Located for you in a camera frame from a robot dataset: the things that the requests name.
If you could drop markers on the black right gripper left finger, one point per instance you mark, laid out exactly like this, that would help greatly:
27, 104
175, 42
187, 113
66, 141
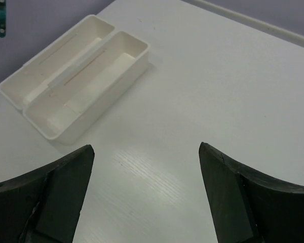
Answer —
44, 205

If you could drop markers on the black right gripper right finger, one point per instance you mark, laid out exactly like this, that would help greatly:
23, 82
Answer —
247, 205

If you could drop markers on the silver spoon teal handle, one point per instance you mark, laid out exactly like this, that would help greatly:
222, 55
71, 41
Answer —
3, 13

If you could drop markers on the white right container tray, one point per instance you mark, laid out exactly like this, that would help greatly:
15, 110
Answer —
79, 95

